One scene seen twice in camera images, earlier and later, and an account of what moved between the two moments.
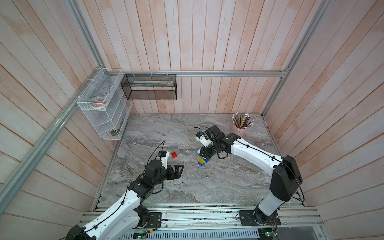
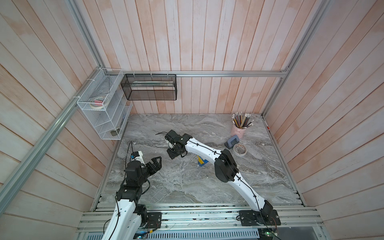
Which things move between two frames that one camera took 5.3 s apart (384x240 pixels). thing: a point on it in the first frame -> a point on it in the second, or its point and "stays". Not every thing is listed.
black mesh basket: x=150 y=86 stays
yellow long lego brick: x=200 y=160 stays
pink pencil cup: x=236 y=130 stays
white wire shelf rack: x=104 y=100 stays
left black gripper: x=177 y=174 -> x=158 y=166
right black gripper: x=203 y=151 -> x=169 y=152
